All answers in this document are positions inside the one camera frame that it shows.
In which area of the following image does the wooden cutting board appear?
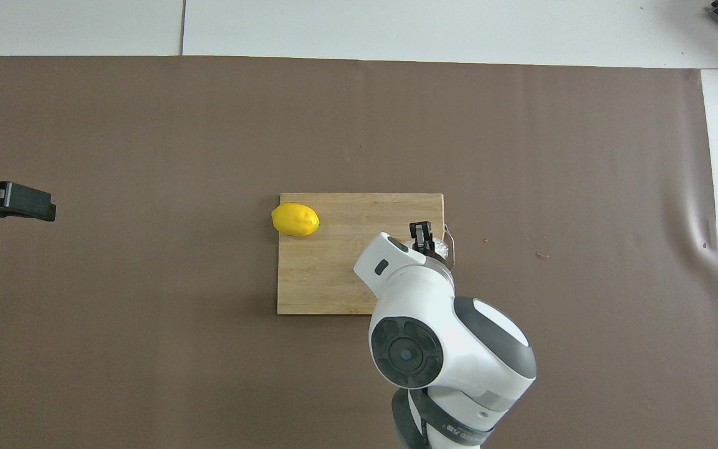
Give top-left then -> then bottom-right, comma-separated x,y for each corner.
277,193 -> 456,316

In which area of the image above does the brown paper table mat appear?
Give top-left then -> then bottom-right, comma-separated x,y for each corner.
0,55 -> 718,449

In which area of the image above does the yellow lemon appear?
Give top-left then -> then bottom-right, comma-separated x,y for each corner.
271,202 -> 321,238

